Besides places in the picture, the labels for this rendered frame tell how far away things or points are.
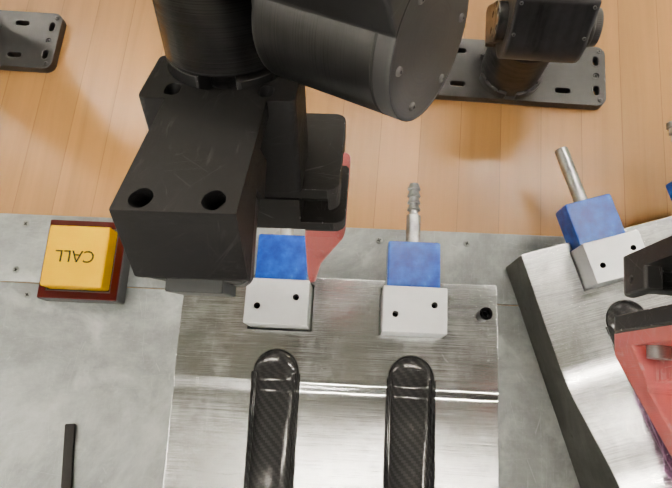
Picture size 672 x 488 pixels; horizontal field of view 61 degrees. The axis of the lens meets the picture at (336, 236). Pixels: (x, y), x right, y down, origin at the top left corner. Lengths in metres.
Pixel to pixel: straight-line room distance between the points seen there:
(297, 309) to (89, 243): 0.24
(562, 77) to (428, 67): 0.47
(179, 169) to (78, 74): 0.52
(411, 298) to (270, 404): 0.14
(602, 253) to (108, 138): 0.50
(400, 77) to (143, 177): 0.10
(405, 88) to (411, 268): 0.28
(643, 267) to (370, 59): 0.11
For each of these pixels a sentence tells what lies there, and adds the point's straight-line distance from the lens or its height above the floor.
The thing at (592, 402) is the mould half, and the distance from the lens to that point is 0.54.
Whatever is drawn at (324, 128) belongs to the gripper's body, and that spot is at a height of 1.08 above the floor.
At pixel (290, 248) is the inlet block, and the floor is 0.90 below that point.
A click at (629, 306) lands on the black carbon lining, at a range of 0.57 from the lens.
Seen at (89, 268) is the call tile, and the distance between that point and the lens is 0.59.
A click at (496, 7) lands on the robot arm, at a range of 0.56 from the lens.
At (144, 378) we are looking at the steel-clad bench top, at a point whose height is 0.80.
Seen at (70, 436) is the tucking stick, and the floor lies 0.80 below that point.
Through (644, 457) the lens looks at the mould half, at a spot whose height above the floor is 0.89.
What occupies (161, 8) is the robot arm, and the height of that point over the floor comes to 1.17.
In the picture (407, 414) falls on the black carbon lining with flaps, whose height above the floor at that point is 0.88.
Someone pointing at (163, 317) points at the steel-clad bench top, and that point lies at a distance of 0.60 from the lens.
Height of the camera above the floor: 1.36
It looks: 75 degrees down
